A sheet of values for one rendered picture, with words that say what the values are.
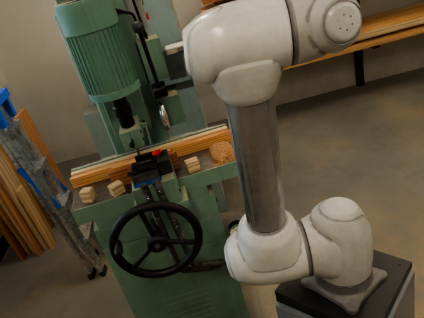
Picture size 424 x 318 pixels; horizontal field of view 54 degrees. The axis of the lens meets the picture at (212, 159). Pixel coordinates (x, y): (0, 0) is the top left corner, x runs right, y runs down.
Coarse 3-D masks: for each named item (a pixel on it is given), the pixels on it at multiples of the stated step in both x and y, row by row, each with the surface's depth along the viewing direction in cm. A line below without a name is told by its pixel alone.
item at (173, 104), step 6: (174, 90) 164; (168, 96) 160; (174, 96) 160; (168, 102) 160; (174, 102) 161; (168, 108) 161; (174, 108) 162; (180, 108) 162; (168, 114) 162; (174, 114) 163; (180, 114) 163; (168, 120) 164; (174, 120) 164; (180, 120) 164
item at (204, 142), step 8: (208, 136) 153; (216, 136) 153; (224, 136) 153; (184, 144) 152; (192, 144) 152; (200, 144) 153; (208, 144) 154; (184, 152) 153; (192, 152) 154; (104, 168) 151; (80, 176) 150; (88, 176) 150; (96, 176) 151; (104, 176) 152; (72, 184) 151; (80, 184) 151
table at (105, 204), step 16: (208, 160) 146; (176, 176) 142; (192, 176) 141; (208, 176) 142; (224, 176) 143; (96, 192) 145; (128, 192) 140; (80, 208) 138; (96, 208) 139; (112, 208) 140; (128, 208) 142; (80, 224) 141
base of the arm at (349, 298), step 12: (312, 276) 121; (372, 276) 116; (384, 276) 117; (312, 288) 119; (324, 288) 116; (336, 288) 113; (348, 288) 112; (360, 288) 112; (372, 288) 115; (336, 300) 113; (348, 300) 112; (360, 300) 112; (348, 312) 111
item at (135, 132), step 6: (138, 120) 150; (120, 126) 147; (132, 126) 144; (138, 126) 144; (120, 132) 142; (126, 132) 142; (132, 132) 142; (138, 132) 142; (126, 138) 142; (132, 138) 143; (138, 138) 143; (126, 144) 143; (138, 144) 144; (126, 150) 144
